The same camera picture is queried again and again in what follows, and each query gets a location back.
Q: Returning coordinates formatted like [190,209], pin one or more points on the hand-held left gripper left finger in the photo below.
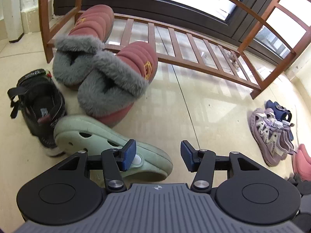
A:
[128,154]

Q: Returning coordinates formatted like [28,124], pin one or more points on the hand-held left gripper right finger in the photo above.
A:
[187,155]

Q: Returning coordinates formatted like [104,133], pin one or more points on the green clog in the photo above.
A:
[97,131]

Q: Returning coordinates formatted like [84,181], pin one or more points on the purple sneaker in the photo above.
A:
[262,136]
[284,140]

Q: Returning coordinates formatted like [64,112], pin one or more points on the pink fur-lined slipper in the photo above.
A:
[94,21]
[138,58]

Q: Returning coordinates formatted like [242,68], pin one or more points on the blue cartoon slide slipper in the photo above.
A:
[274,106]

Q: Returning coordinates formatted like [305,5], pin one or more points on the pink rubber slipper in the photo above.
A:
[306,150]
[301,167]

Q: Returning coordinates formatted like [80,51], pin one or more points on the wooden shoe rack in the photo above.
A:
[45,29]

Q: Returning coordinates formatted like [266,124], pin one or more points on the white power strip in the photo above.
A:
[264,70]

